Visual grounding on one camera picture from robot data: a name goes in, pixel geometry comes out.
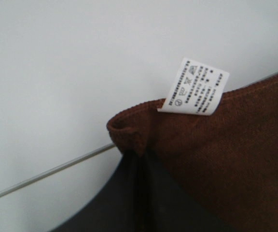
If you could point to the brown towel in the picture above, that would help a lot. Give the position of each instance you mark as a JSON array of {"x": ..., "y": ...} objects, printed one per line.
[{"x": 227, "y": 161}]

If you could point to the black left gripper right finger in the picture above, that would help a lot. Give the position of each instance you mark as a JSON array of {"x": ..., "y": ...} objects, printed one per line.
[{"x": 169, "y": 207}]

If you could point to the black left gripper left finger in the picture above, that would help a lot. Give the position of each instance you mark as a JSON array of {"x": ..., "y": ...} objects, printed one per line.
[{"x": 114, "y": 208}]

